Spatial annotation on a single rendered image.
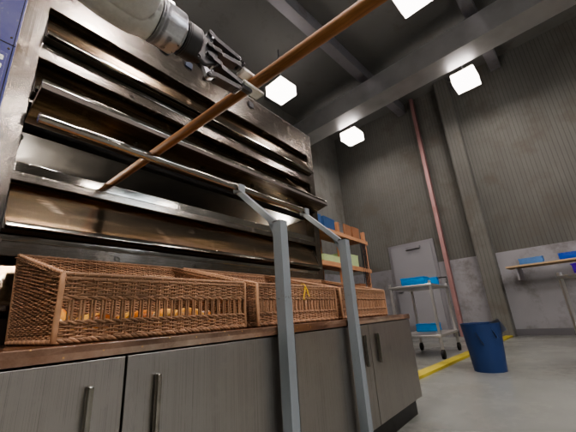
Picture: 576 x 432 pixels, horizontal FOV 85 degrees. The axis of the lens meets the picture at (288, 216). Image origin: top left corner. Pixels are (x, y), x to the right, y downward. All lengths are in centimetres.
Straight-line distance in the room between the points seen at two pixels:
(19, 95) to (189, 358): 113
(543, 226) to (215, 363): 724
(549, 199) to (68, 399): 771
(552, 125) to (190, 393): 800
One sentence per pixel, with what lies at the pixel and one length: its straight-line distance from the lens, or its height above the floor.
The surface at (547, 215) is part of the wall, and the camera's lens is 778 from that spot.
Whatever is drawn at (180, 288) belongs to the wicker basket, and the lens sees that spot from 97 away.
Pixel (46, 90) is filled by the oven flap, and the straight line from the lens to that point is 143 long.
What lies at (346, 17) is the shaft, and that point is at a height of 117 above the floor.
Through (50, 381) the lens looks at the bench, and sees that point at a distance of 80.
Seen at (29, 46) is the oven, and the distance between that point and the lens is 169.
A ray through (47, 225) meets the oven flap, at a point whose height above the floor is 96.
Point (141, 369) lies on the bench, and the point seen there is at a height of 51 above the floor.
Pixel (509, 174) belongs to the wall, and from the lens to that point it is 807.
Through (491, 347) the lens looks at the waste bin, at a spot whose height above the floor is 22.
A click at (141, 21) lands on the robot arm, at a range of 73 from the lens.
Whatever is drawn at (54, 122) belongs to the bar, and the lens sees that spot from 110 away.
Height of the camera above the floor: 60
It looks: 18 degrees up
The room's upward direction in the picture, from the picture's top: 4 degrees counter-clockwise
